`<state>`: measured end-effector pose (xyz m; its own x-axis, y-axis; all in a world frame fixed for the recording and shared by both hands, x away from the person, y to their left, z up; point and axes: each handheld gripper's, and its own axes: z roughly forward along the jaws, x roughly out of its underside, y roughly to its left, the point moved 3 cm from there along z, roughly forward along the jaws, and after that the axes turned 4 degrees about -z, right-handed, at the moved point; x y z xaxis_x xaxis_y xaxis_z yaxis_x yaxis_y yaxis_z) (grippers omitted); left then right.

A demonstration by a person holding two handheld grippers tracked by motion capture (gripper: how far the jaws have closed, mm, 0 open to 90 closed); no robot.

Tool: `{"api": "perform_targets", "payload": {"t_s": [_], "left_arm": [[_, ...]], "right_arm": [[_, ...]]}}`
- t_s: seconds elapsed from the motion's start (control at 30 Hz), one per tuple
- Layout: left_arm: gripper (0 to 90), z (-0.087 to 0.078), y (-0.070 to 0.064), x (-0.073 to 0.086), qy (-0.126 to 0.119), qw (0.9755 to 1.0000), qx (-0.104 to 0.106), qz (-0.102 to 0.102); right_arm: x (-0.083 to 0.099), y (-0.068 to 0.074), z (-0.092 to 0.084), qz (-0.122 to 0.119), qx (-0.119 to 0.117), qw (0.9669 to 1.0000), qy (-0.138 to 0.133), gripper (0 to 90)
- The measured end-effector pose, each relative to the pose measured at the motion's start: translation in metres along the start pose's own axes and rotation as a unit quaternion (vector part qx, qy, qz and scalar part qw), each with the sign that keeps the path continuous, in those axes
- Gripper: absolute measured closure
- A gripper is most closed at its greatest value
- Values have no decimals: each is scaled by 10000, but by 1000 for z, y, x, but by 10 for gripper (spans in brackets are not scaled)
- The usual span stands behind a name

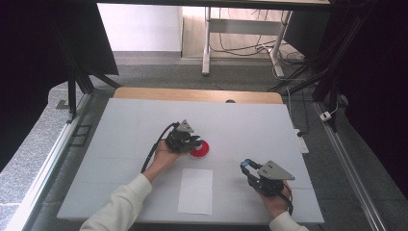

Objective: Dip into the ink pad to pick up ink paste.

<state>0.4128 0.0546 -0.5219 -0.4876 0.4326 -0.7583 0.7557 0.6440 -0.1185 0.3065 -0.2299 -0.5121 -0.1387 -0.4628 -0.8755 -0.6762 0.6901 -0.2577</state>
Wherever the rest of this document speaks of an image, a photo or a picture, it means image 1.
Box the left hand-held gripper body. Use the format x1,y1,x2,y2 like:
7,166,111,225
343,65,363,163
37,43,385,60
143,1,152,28
164,119,195,154

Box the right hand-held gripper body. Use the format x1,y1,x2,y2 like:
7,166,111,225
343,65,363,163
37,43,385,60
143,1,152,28
247,159,295,197

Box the round red ink pad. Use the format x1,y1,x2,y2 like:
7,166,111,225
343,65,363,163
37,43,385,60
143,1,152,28
188,139,211,161

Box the white paper sheet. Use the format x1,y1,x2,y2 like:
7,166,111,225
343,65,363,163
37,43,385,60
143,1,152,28
176,167,214,216

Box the person's left hand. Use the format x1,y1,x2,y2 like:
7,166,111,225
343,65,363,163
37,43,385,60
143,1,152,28
153,140,189,171

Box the person's right hand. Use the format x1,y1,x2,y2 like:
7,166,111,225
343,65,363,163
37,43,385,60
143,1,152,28
256,181,294,219

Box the wooden table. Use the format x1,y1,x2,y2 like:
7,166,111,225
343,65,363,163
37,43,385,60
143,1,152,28
113,86,284,105

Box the white board table cover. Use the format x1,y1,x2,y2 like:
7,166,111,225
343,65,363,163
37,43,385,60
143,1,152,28
57,97,325,224

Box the black metal stand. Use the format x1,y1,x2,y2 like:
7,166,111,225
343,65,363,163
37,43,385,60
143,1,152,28
54,32,121,124
268,9,364,133

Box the black curtain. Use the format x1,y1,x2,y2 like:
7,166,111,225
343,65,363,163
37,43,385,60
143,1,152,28
320,0,408,200
0,0,119,171

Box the left hand-held gripper black cable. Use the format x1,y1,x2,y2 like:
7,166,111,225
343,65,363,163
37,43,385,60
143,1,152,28
140,121,181,174

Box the hand-held gripper black cable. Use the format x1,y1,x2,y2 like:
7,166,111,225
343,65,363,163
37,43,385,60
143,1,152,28
282,182,294,216
140,121,181,174

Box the right hand-held gripper black cable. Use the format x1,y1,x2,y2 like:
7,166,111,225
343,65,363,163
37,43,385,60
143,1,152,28
282,182,294,216

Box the black power cable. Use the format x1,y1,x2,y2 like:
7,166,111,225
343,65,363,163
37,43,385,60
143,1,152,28
296,88,311,138

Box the aluminium floor rail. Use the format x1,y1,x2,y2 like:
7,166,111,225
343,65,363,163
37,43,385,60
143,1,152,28
313,101,388,231
6,92,92,231

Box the black floor cables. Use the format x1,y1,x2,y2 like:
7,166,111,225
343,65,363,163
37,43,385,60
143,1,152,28
210,8,306,65

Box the white metal desk frame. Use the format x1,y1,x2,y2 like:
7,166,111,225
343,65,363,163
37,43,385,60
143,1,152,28
201,6,293,78

